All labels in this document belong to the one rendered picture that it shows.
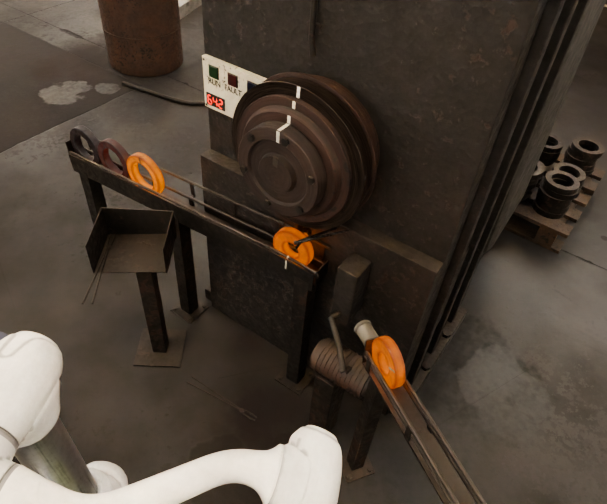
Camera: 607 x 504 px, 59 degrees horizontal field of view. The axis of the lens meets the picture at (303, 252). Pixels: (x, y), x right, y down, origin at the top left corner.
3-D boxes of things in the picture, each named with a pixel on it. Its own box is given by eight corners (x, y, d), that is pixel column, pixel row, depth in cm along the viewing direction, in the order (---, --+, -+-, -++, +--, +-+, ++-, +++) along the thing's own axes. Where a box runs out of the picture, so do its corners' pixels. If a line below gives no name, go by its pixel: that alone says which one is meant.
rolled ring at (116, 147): (122, 149, 211) (129, 145, 213) (92, 135, 219) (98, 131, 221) (132, 187, 223) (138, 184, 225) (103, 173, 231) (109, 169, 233)
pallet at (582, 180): (376, 169, 348) (388, 108, 318) (432, 121, 397) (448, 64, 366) (557, 254, 302) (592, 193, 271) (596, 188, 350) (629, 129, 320)
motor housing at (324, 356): (316, 406, 224) (329, 327, 186) (361, 435, 216) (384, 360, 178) (298, 429, 216) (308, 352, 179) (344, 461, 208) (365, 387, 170)
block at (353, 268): (344, 296, 194) (353, 248, 177) (363, 306, 191) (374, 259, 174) (328, 314, 187) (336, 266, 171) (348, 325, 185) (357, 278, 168)
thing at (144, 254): (131, 327, 246) (100, 207, 195) (189, 330, 247) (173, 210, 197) (120, 365, 231) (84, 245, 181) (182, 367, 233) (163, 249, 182)
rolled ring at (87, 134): (91, 134, 218) (98, 131, 220) (63, 123, 227) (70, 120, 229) (103, 173, 230) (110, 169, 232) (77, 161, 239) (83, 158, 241)
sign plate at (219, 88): (208, 103, 187) (205, 53, 174) (268, 130, 177) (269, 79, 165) (204, 106, 185) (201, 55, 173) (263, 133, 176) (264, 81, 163)
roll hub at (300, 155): (248, 186, 169) (248, 106, 149) (322, 223, 159) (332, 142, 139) (236, 194, 166) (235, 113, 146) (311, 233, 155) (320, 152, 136)
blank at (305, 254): (276, 220, 185) (270, 225, 182) (313, 234, 177) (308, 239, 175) (279, 254, 194) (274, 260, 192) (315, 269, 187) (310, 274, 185)
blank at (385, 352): (384, 376, 167) (374, 378, 166) (378, 328, 164) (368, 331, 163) (409, 394, 152) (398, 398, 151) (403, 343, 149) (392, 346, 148)
